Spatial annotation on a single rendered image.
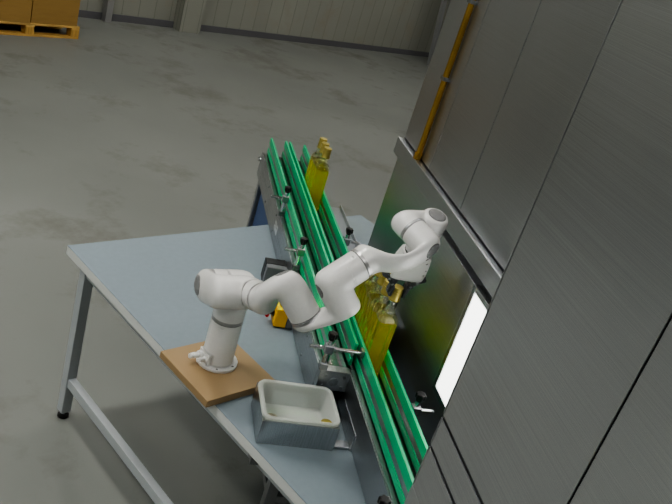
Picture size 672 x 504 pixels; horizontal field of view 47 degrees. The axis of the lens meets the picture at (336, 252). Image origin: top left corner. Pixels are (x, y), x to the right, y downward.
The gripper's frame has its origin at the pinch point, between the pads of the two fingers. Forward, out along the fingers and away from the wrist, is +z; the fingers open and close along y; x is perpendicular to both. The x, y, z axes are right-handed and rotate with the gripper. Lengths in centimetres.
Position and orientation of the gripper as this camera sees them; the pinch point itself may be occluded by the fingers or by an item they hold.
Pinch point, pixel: (397, 289)
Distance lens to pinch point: 223.0
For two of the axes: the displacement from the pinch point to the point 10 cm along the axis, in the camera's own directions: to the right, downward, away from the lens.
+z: -3.2, 7.2, 6.2
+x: 1.0, 6.8, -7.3
